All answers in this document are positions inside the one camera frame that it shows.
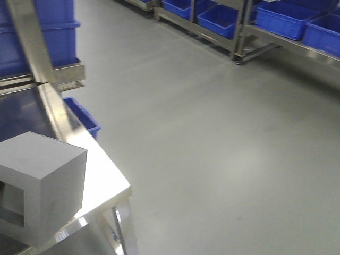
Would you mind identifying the gray square hollow base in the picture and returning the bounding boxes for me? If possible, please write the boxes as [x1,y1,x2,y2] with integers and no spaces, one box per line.
[1,132,87,247]

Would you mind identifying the distant steel bin rack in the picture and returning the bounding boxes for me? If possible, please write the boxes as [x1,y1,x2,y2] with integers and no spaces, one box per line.
[127,1,339,69]

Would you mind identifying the stainless steel shelf rack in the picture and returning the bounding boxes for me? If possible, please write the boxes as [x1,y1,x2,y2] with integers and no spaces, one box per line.
[0,0,86,96]

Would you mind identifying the blue bin right of post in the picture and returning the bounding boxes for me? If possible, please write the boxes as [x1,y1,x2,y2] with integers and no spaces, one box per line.
[1,1,80,77]

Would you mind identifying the blue bin under table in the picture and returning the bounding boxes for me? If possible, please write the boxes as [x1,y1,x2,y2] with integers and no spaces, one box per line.
[63,97,101,140]

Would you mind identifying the blue bin on distant rack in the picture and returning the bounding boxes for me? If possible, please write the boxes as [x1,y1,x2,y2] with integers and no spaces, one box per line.
[255,1,320,41]
[197,4,238,39]
[302,14,339,57]
[161,0,191,20]

